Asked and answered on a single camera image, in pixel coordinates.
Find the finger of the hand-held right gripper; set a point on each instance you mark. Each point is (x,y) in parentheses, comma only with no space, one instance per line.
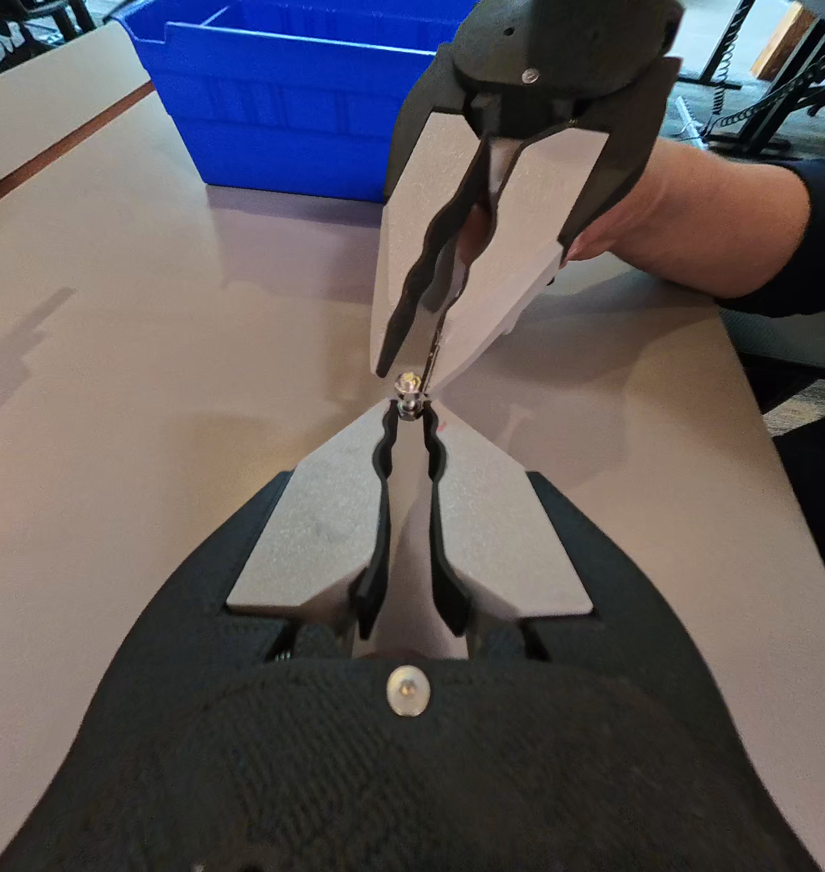
(409,225)
(535,218)

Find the grey mesh office chair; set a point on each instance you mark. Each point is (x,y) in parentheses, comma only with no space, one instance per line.
(794,340)

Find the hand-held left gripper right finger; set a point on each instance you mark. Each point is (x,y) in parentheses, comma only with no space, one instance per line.
(515,538)

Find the silver nut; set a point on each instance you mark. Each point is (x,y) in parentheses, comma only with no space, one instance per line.
(410,409)

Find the desk with black legs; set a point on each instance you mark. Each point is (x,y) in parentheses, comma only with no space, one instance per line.
(801,88)

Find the silver bolt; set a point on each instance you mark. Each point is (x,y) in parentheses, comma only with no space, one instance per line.
(407,383)

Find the blue plastic bin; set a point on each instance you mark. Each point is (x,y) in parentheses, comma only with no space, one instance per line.
(283,116)

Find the person's right hand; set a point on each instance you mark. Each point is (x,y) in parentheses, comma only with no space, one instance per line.
(658,218)

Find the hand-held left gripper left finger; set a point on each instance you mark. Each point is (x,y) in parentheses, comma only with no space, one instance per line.
(303,531)

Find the wooden panel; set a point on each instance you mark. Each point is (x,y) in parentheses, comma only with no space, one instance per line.
(784,41)

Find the black office chair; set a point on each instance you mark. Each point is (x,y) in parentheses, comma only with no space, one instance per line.
(10,13)

